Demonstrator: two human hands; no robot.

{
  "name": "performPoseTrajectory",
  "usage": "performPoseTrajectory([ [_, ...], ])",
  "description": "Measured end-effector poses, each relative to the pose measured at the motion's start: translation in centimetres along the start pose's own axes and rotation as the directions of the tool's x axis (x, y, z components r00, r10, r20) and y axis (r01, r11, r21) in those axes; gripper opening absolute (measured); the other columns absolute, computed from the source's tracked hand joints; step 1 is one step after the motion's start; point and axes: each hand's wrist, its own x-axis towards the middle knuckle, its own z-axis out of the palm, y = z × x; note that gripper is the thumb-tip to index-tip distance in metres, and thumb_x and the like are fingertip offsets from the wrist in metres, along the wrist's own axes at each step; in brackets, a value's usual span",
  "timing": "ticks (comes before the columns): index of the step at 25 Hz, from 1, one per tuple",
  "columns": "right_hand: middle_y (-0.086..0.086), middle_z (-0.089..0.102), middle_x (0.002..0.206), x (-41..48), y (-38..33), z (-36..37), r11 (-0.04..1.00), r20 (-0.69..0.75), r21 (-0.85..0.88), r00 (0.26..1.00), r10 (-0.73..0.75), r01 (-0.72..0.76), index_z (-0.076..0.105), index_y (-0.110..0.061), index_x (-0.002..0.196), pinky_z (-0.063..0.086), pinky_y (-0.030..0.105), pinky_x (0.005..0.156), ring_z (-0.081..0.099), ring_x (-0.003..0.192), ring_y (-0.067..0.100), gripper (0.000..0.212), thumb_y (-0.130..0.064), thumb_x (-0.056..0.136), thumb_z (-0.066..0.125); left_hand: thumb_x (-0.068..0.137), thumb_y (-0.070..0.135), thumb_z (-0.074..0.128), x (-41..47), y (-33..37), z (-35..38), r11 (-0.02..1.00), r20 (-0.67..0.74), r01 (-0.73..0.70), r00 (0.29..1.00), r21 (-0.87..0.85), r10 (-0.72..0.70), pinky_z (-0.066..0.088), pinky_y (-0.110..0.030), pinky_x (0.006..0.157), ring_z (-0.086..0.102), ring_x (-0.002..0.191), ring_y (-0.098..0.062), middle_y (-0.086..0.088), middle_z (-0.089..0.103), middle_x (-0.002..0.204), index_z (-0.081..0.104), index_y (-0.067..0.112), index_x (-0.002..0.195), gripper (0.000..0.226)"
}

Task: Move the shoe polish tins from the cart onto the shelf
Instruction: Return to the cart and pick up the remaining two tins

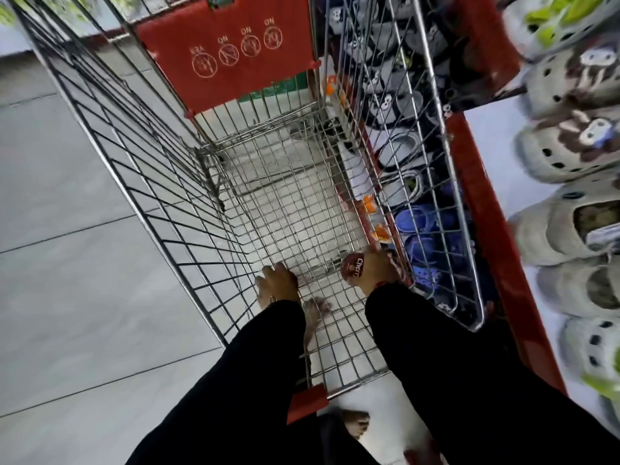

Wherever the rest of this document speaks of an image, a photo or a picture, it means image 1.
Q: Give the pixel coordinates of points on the person's left hand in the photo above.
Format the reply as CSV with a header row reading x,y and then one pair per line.
x,y
278,285

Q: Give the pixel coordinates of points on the green cardboard boxes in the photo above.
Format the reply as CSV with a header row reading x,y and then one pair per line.
x,y
286,87

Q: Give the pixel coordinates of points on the row of brown-print beige clogs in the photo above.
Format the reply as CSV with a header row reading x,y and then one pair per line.
x,y
566,140

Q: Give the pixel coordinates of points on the single green-print clog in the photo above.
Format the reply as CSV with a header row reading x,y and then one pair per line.
x,y
591,348

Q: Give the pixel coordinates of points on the person's right forearm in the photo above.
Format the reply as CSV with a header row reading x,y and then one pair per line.
x,y
460,382

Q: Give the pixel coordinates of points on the rack of printed clogs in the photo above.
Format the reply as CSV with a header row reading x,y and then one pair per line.
x,y
72,9

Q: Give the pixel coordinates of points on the person's left foot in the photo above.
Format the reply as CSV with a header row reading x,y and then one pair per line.
x,y
315,312

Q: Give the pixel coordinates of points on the blue clog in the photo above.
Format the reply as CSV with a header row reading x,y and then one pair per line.
x,y
422,249
411,220

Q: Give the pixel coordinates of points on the person's left forearm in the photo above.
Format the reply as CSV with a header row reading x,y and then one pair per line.
x,y
242,382

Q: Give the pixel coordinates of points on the beige fur-lined clog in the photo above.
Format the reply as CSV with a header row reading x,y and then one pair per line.
x,y
547,232
566,290

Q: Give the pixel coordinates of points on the dark red polish tin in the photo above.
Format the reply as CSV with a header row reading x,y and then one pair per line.
x,y
351,267

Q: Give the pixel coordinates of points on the person's foot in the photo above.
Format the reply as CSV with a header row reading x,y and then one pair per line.
x,y
356,421
315,312

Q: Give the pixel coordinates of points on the person's right hand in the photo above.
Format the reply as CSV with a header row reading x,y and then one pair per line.
x,y
382,271

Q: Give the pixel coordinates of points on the red-edged clog shelf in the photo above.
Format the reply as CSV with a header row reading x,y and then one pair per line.
x,y
484,43
494,150

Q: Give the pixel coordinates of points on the person's right foot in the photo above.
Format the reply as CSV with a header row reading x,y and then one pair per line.
x,y
356,421

